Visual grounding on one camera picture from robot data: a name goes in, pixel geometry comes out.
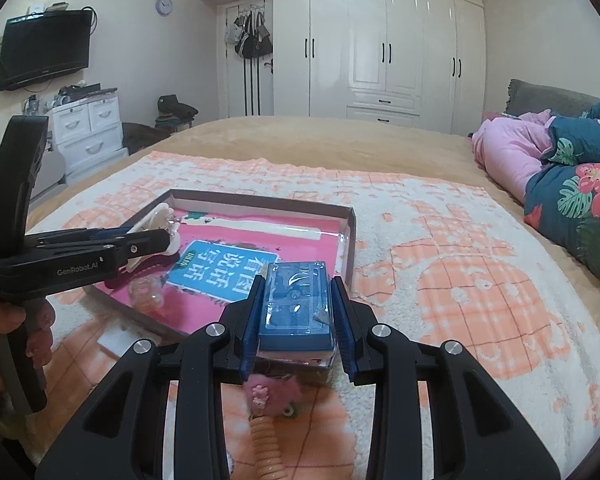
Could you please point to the black hanging bag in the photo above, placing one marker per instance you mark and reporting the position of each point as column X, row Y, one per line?
column 252, row 42

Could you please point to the blue box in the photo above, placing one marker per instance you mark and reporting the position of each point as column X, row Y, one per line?
column 295, row 305

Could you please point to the round wall clock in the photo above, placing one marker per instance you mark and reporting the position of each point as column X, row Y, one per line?
column 164, row 5

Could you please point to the shallow brown cardboard box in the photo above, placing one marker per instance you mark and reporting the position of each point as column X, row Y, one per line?
column 280, row 203

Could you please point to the white and orange fleece blanket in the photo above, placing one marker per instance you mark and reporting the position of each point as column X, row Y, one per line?
column 455, row 285

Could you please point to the grey hanging bag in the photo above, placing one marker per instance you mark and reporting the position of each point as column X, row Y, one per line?
column 231, row 32

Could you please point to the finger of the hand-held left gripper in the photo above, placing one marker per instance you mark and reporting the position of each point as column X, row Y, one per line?
column 147, row 245
column 80, row 237

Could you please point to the white room door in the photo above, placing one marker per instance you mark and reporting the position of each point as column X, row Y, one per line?
column 232, row 85

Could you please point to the white drawer cabinet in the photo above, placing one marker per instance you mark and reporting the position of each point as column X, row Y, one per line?
column 87, row 132

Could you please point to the teal floral quilt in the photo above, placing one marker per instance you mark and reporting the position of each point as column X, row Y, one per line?
column 580, row 195

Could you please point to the dark brown cloth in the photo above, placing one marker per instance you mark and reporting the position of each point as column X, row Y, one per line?
column 145, row 136

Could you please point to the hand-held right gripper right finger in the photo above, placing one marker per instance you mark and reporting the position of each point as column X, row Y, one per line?
column 345, row 330

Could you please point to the dark clothes pile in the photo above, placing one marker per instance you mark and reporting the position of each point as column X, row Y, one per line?
column 175, row 110

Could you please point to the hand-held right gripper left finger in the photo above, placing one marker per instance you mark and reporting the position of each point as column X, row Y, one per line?
column 250, row 330

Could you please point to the bed with tan sheet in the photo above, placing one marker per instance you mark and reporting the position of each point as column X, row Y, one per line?
column 305, row 135

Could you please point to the white claw hair clip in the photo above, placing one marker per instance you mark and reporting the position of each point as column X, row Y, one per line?
column 157, row 220

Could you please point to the black set-top box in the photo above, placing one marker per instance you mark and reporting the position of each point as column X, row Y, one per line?
column 87, row 92

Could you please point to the white glossy wardrobe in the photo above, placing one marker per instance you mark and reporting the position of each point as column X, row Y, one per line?
column 370, row 35

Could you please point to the black wall television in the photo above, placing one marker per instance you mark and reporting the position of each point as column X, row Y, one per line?
column 42, row 47

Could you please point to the white router box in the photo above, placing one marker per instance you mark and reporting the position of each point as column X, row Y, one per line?
column 36, row 9

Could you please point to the grey padded chair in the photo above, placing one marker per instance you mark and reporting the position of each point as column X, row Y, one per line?
column 50, row 175

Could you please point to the pink quilt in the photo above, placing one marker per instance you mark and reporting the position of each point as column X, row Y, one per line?
column 505, row 155

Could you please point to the dark red hair clip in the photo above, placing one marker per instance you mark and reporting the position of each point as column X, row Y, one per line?
column 125, row 280

